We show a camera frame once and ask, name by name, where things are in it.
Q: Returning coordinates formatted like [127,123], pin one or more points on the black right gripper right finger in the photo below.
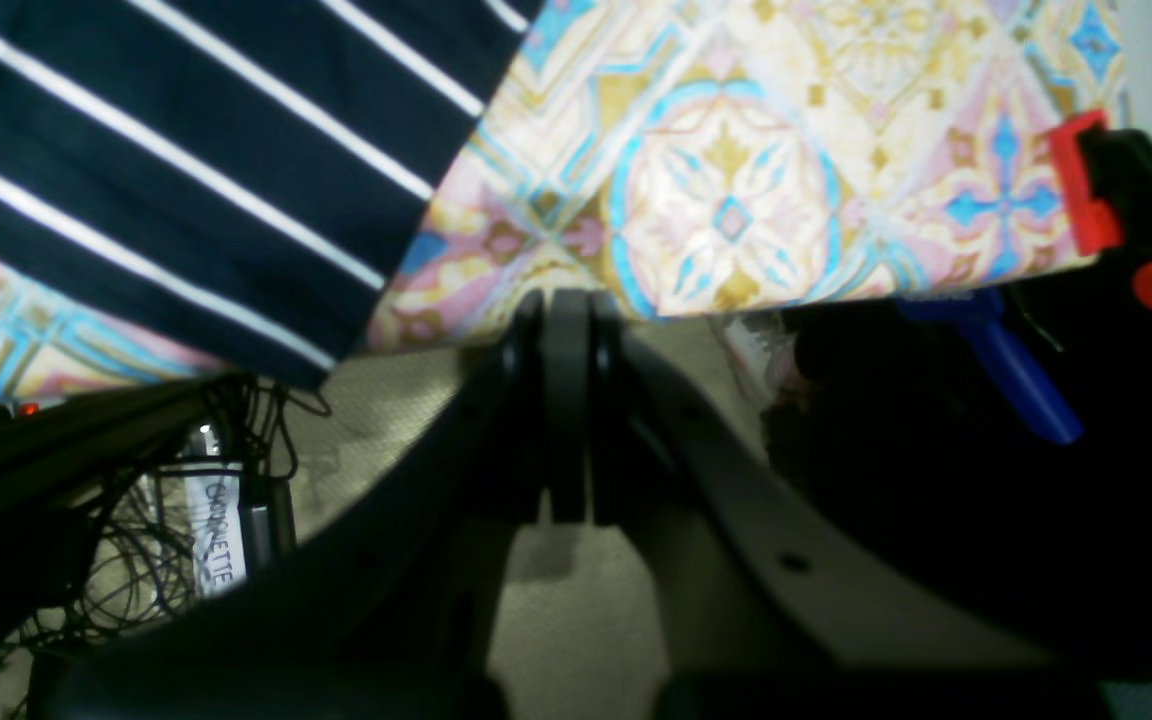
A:
[769,610]

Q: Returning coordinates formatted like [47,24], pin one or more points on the red black clamp upper left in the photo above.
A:
[1105,177]

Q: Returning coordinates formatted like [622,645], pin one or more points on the patterned pastel tablecloth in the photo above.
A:
[705,158]

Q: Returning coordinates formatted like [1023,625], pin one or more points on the navy white striped T-shirt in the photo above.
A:
[240,177]

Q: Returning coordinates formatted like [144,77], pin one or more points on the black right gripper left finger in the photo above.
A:
[386,613]

